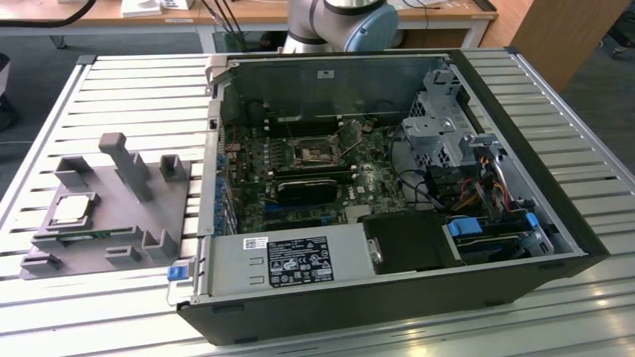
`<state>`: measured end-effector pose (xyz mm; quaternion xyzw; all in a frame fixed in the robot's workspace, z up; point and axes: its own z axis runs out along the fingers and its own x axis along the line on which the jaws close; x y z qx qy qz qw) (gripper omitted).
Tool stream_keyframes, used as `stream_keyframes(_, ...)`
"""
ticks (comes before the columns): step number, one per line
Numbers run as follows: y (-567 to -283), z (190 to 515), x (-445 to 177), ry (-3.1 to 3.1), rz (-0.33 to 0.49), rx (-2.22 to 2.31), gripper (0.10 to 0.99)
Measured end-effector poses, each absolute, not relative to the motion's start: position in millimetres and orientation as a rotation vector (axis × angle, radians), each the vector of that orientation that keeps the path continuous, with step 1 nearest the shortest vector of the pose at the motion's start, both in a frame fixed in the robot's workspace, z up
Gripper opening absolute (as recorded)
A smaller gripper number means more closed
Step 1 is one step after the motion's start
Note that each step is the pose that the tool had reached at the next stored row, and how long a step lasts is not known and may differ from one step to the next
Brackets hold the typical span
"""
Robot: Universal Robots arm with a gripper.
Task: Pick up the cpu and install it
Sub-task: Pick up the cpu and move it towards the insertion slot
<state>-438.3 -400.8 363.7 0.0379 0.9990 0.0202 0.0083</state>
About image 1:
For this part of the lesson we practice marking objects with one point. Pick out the plain white box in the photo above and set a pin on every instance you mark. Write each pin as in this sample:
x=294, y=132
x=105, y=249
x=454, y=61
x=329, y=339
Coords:
x=142, y=9

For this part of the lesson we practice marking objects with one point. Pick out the silver power supply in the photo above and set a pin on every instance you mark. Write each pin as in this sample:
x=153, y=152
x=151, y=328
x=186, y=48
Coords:
x=229, y=260

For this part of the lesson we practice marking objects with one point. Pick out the wooden cabinet panel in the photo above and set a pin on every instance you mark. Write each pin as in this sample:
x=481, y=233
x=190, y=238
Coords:
x=561, y=37

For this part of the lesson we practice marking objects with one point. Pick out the green motherboard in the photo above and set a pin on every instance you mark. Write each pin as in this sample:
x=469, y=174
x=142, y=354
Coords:
x=382, y=175

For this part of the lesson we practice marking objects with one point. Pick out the wooden desk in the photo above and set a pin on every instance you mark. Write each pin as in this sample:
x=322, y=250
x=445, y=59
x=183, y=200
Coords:
x=249, y=18

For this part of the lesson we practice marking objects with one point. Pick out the green RAM stick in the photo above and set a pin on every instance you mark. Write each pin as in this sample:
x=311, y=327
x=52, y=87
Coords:
x=99, y=235

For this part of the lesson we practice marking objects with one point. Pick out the silver CPU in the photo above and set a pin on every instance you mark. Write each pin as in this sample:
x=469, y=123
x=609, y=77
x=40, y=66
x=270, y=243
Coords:
x=75, y=208

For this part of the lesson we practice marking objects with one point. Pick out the white box with black print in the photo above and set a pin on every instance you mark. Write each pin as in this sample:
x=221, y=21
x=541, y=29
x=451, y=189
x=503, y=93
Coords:
x=181, y=4

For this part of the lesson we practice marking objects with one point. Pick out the grey parts rack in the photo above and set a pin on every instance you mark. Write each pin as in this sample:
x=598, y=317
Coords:
x=114, y=215

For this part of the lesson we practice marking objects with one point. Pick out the black graphics card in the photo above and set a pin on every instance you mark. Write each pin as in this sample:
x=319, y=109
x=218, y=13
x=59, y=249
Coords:
x=305, y=193

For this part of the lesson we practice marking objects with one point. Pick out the blue case latch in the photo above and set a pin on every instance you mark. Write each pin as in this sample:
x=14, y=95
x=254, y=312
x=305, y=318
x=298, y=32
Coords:
x=179, y=273
x=531, y=219

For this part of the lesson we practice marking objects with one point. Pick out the silver chipset heatsink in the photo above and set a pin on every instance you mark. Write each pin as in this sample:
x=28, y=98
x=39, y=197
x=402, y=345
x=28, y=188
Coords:
x=358, y=212

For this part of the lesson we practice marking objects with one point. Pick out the black PC case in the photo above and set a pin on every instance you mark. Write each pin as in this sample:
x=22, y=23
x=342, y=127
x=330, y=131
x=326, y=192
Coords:
x=347, y=320

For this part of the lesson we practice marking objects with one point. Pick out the hard disk in blue carrier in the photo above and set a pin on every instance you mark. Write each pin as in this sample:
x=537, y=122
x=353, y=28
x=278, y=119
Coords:
x=463, y=226

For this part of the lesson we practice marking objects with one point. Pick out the black plastic shroud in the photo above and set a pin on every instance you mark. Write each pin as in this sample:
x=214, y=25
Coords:
x=407, y=241

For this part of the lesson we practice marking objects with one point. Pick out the black chair base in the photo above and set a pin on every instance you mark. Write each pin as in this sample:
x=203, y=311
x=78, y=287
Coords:
x=625, y=35

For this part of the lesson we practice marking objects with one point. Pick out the round coin battery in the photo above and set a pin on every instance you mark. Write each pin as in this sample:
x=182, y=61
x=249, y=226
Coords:
x=367, y=127

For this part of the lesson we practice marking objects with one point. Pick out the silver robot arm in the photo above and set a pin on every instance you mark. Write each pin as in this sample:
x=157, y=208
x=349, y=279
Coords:
x=318, y=26

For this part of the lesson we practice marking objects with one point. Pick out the silver metal drive cage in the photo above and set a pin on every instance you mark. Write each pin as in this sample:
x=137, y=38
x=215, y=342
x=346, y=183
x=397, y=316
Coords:
x=427, y=126

